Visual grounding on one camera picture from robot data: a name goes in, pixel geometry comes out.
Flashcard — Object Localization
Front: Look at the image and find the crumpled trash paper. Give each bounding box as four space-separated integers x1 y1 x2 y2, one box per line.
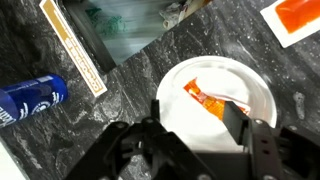
159 0 203 30

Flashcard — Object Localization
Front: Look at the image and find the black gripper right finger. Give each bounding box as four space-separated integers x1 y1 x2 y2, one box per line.
222 101 320 180

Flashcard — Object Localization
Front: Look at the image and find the flat orange card white border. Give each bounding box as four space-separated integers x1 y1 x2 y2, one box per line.
259 0 320 49

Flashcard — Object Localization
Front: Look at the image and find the white bowl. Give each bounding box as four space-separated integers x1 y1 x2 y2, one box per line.
155 55 278 154

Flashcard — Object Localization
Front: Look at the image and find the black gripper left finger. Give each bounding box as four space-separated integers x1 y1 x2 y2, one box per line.
66 99 214 180

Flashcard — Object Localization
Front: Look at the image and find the dark blue soap bottle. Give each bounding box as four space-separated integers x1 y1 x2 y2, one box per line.
0 73 70 129

